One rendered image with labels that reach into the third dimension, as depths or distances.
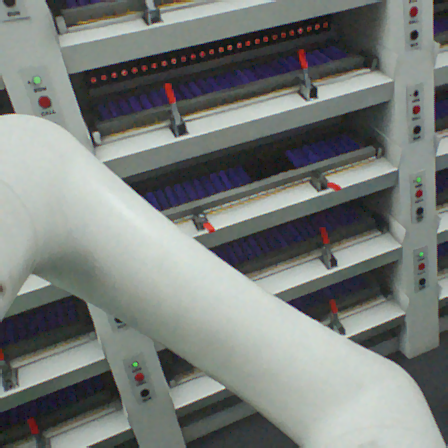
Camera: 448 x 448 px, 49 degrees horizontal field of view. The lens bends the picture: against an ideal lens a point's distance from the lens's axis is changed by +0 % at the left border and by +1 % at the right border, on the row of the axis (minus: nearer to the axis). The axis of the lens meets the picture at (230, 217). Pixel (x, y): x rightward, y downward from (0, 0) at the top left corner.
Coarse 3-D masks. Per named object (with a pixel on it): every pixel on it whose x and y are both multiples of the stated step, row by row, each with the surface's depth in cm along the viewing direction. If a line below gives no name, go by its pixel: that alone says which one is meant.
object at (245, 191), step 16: (336, 160) 106; (352, 160) 108; (272, 176) 104; (288, 176) 103; (304, 176) 105; (224, 192) 101; (240, 192) 101; (256, 192) 102; (176, 208) 98; (192, 208) 98; (208, 208) 100; (176, 224) 97
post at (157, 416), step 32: (32, 0) 73; (0, 32) 73; (32, 32) 75; (0, 64) 75; (32, 64) 76; (64, 64) 78; (64, 96) 79; (96, 320) 94; (128, 352) 99; (128, 384) 101; (160, 384) 104; (128, 416) 104; (160, 416) 107
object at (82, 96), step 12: (48, 0) 91; (336, 24) 112; (336, 36) 113; (192, 72) 105; (72, 84) 97; (84, 84) 98; (0, 96) 94; (84, 96) 99; (12, 108) 95; (84, 108) 100; (264, 144) 116; (180, 168) 111
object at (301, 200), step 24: (336, 120) 117; (360, 120) 114; (240, 144) 111; (360, 144) 114; (384, 144) 108; (168, 168) 107; (360, 168) 108; (384, 168) 107; (288, 192) 103; (312, 192) 103; (336, 192) 104; (360, 192) 107; (216, 216) 99; (240, 216) 99; (264, 216) 100; (288, 216) 102; (216, 240) 98
